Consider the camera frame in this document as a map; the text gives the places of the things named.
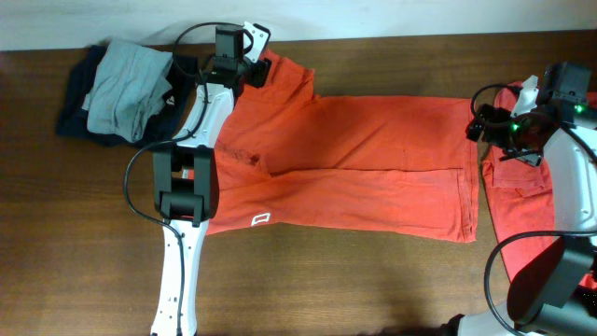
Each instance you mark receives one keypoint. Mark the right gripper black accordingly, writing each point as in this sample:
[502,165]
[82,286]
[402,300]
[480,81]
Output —
[492,135]

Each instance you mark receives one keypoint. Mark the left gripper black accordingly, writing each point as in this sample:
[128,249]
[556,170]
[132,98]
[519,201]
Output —
[257,71]

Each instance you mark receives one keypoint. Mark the orange printed t-shirt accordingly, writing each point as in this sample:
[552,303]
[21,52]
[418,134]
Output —
[367,163]

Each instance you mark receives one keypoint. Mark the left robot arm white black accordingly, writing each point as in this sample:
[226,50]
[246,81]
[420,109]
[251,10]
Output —
[185,176]

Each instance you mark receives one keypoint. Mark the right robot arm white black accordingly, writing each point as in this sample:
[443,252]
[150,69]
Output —
[551,123]

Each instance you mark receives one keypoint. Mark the pink red t-shirt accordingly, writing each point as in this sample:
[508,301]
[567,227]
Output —
[520,199]

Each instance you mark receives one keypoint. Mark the grey folded garment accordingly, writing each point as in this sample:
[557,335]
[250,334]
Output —
[128,90]

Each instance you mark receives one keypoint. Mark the dark navy folded garment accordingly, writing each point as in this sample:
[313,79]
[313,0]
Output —
[72,121]

